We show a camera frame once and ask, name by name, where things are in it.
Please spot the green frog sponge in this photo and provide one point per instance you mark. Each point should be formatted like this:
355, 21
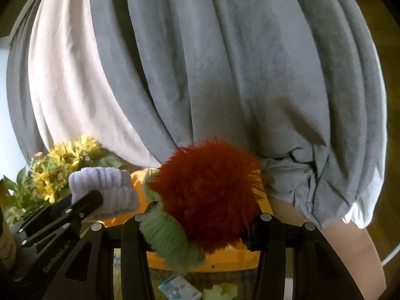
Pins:
223, 291

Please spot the red fluffy pompom toy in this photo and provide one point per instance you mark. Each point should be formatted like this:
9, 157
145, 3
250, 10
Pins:
206, 197

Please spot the yellow blue plaid mat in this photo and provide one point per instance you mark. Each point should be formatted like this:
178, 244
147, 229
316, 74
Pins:
244, 280

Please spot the sunflower bouquet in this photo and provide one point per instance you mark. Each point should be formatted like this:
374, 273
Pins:
51, 171

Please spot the green potted plant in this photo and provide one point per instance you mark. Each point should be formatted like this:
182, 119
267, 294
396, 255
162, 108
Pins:
21, 198

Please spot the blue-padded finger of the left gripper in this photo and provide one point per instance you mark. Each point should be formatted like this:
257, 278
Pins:
48, 219

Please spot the white sheer curtain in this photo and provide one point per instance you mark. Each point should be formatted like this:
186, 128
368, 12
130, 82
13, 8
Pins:
69, 91

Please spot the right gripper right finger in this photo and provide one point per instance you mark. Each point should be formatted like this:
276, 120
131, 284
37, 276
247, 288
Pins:
270, 237

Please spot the blue tissue packet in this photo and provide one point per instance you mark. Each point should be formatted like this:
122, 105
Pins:
178, 288

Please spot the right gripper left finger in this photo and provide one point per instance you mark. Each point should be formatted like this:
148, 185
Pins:
135, 275

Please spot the grey curtain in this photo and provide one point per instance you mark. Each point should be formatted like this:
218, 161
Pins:
297, 83

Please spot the white ribbed sock roll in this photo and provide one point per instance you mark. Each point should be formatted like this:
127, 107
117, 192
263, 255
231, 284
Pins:
115, 186

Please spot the orange plastic basket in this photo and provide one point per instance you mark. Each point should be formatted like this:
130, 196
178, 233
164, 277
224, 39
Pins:
233, 258

